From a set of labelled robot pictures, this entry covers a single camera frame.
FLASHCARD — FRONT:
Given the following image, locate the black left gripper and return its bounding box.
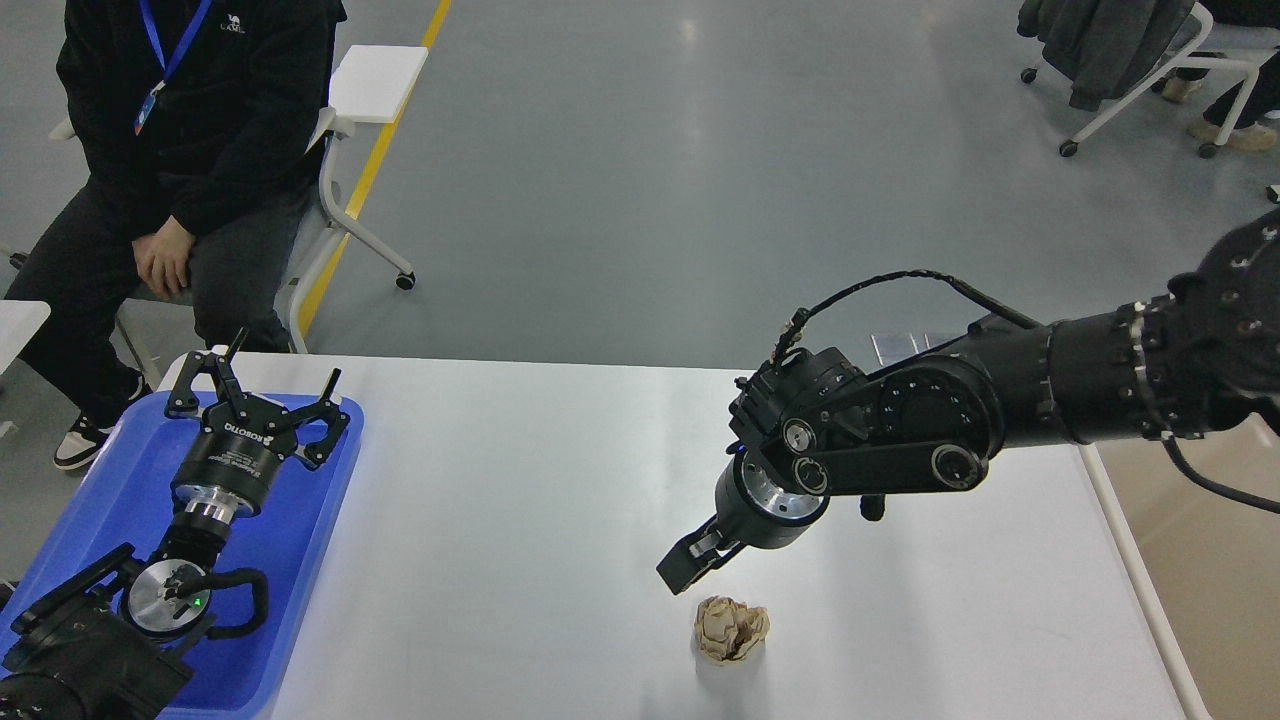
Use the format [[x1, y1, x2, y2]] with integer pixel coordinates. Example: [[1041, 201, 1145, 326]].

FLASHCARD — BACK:
[[164, 327, 349, 519]]

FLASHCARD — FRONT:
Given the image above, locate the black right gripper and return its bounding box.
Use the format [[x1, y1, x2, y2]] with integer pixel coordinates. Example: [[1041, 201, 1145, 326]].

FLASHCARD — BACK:
[[655, 451, 829, 594]]

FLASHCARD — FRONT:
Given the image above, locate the seated person's hand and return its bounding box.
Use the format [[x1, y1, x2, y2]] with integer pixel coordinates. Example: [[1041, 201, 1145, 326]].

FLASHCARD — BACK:
[[131, 217, 196, 300]]

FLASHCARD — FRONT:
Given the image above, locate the blue lanyard with badge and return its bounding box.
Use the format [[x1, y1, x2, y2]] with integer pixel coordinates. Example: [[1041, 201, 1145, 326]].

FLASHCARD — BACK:
[[134, 0, 214, 137]]

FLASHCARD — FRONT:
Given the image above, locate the right metal floor plate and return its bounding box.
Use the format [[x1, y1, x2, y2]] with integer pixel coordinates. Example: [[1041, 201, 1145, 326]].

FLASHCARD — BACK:
[[922, 331, 963, 351]]

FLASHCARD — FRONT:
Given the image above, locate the seated person in black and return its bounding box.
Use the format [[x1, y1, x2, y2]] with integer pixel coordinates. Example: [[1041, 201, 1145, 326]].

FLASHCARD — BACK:
[[6, 1, 346, 471]]

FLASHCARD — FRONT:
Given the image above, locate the beige plastic bin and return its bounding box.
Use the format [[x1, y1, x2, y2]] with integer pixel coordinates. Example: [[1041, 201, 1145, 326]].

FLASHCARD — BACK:
[[1091, 439, 1279, 719]]

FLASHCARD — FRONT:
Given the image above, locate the white chair with tablet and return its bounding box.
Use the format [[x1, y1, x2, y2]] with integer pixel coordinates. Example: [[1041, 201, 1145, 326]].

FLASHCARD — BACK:
[[47, 44, 431, 386]]

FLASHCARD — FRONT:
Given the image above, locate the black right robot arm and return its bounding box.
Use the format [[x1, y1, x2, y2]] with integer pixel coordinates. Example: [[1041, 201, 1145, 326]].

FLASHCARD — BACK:
[[657, 211, 1279, 594]]

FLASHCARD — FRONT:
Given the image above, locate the white side table corner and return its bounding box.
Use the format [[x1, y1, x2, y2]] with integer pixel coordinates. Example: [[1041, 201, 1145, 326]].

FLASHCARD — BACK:
[[0, 299, 50, 374]]

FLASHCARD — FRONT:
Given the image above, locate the white chair with grey coat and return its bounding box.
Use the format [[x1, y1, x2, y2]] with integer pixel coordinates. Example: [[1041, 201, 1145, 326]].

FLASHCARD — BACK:
[[1018, 1, 1277, 158]]

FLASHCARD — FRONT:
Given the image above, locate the metal floor plate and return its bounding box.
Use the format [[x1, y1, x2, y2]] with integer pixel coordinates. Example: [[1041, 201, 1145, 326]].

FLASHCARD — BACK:
[[870, 333, 920, 366], [922, 331, 963, 351]]

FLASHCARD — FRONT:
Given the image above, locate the left metal floor plate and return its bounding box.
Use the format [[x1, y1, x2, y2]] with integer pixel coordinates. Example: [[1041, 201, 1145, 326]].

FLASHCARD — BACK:
[[870, 333, 920, 366]]

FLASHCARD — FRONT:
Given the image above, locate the blue plastic tray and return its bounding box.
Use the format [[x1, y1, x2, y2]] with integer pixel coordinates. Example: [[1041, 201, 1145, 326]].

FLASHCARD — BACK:
[[0, 391, 364, 720]]

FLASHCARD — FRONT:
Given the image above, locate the brown paper ball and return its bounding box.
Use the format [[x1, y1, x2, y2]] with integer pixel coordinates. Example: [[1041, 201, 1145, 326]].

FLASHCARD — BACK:
[[692, 594, 771, 666]]

